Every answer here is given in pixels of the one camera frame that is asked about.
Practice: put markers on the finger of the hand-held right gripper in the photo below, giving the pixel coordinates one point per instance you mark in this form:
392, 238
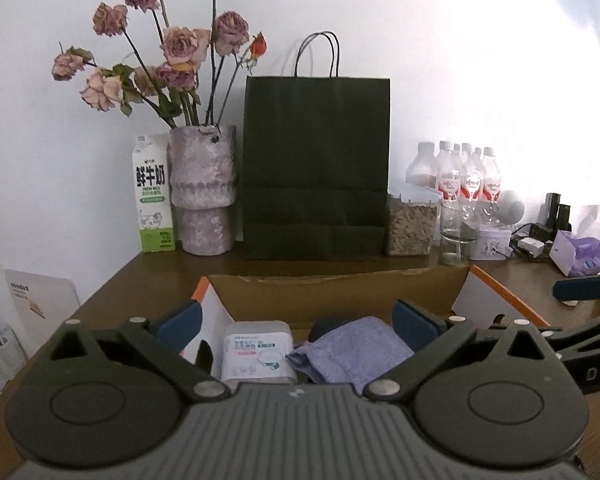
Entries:
590, 337
580, 289

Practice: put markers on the purple cloth pouch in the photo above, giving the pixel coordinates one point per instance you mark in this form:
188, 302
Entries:
350, 350

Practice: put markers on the wooden desktop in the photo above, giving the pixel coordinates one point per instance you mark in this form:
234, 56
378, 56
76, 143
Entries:
145, 280

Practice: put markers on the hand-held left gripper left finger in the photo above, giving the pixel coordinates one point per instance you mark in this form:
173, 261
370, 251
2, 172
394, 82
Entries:
180, 324

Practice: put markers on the pale purple vase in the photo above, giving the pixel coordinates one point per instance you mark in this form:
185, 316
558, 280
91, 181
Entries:
202, 185

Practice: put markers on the black paper bag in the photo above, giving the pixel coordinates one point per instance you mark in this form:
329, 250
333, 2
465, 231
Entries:
315, 160

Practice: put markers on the dried rose bouquet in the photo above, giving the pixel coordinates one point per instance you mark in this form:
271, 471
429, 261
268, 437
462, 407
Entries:
180, 45

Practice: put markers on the purple tissue box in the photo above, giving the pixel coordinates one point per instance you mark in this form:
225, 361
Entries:
577, 255

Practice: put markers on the cluster of clear water bottles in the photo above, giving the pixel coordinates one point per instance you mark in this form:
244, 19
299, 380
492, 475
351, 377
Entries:
462, 180

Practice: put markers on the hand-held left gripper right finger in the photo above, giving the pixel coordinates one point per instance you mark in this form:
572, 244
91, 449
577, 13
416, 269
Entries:
415, 325

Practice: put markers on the clear food container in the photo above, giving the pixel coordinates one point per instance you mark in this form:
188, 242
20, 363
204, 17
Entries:
411, 227

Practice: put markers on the white green milk carton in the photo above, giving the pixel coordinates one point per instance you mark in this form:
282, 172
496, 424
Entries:
152, 195

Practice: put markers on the round white camera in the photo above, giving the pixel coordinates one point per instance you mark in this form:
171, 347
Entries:
511, 207

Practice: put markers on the folded newspapers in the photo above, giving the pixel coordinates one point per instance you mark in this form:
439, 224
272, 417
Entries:
0, 360

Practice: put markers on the white printed tin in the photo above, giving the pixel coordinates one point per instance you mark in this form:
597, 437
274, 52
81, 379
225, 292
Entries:
492, 242

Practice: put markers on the black upright device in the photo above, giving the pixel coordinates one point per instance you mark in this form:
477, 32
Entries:
557, 215

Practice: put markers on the clear glass jar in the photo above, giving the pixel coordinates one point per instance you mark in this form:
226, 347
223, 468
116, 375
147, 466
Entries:
455, 240

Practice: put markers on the white plastic wipe container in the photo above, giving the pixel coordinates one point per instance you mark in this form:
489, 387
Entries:
255, 355

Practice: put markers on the orange cardboard box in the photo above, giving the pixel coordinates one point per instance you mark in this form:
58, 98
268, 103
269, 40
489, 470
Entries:
330, 295

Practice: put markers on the white paper brochure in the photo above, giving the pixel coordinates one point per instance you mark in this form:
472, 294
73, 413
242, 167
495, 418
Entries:
40, 305

